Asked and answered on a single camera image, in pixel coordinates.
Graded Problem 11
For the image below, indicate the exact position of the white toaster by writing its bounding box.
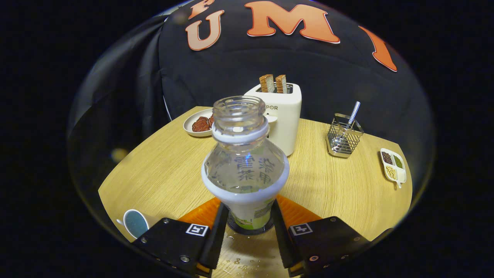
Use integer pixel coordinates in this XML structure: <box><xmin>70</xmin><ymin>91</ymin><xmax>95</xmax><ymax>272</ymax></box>
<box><xmin>244</xmin><ymin>83</ymin><xmax>302</xmax><ymax>157</ymax></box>

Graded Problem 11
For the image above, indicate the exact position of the white cup blue inside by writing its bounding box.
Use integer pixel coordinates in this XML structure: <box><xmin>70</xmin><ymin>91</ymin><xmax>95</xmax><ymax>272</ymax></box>
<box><xmin>117</xmin><ymin>209</ymin><xmax>159</xmax><ymax>240</ymax></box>

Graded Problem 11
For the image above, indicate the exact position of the white divided bean dish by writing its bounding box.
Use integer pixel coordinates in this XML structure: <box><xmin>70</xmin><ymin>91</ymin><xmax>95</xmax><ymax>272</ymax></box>
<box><xmin>380</xmin><ymin>148</ymin><xmax>407</xmax><ymax>189</ymax></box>

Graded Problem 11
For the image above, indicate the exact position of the clear plastic juice bottle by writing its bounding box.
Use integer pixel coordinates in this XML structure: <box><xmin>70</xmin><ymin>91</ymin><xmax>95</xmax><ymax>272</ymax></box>
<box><xmin>201</xmin><ymin>95</ymin><xmax>290</xmax><ymax>231</ymax></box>

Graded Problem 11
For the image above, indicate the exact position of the dark brown round coaster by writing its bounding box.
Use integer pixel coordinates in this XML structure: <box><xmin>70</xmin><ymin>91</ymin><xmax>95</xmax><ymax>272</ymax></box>
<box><xmin>227</xmin><ymin>210</ymin><xmax>275</xmax><ymax>236</ymax></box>

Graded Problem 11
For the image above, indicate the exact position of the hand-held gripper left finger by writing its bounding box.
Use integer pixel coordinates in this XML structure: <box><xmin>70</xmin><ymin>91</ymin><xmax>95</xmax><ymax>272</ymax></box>
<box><xmin>131</xmin><ymin>197</ymin><xmax>230</xmax><ymax>278</ymax></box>

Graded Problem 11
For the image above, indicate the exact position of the wooden table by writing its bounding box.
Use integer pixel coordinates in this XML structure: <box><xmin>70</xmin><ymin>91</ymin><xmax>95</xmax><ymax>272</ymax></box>
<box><xmin>98</xmin><ymin>106</ymin><xmax>413</xmax><ymax>278</ymax></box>

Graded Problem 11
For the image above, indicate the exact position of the small beige plate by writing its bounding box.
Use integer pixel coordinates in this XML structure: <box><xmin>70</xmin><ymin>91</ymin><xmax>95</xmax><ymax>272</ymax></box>
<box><xmin>183</xmin><ymin>108</ymin><xmax>215</xmax><ymax>137</ymax></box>

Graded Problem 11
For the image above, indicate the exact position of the metal spoon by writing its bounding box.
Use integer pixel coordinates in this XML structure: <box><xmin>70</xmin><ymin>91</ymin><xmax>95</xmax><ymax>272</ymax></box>
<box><xmin>333</xmin><ymin>101</ymin><xmax>361</xmax><ymax>149</ymax></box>

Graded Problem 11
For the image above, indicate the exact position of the metal wire cutlery holder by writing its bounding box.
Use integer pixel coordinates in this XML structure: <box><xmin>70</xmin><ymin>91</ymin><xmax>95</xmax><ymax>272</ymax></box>
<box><xmin>327</xmin><ymin>113</ymin><xmax>364</xmax><ymax>159</ymax></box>

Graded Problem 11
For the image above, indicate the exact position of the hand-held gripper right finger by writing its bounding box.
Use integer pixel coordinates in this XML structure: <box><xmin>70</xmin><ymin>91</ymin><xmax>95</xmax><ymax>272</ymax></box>
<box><xmin>272</xmin><ymin>195</ymin><xmax>372</xmax><ymax>277</ymax></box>

